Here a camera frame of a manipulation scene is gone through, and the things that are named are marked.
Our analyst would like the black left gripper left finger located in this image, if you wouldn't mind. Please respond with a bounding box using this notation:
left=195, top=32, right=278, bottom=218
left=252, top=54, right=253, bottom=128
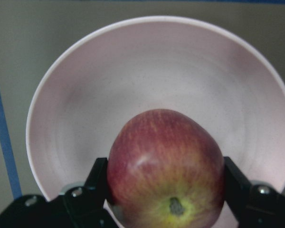
left=62, top=158, right=118, bottom=228

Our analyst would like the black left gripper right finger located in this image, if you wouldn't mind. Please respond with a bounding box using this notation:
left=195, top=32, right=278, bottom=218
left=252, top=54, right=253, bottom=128
left=224, top=156, right=285, bottom=228

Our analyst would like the red apple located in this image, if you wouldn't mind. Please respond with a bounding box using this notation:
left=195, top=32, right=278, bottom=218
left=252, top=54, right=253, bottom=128
left=107, top=109, right=225, bottom=228

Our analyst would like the pink plate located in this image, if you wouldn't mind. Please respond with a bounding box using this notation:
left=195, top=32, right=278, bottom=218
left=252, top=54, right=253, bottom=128
left=25, top=15, right=285, bottom=228

